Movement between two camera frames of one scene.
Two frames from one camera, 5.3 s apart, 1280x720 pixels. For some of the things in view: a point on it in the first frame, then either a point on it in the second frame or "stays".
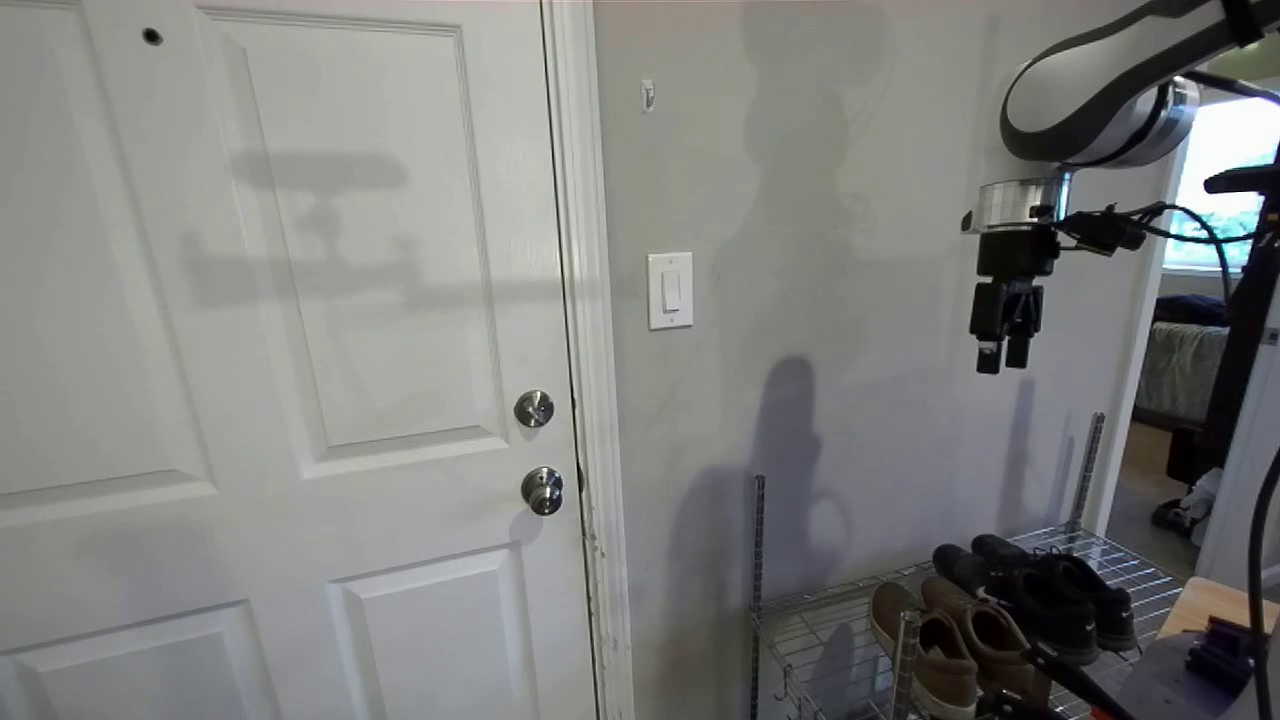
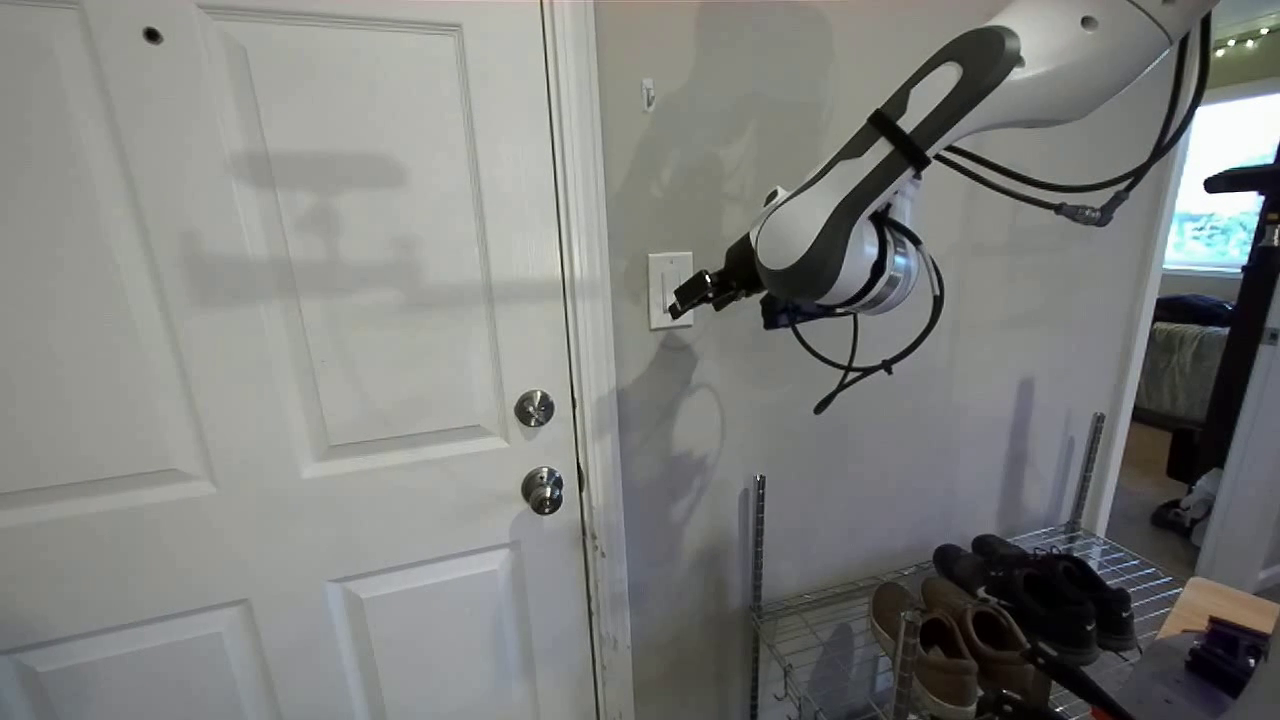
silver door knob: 541,489 stays
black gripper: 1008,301 to 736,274
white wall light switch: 671,291 stays
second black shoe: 1062,596 stays
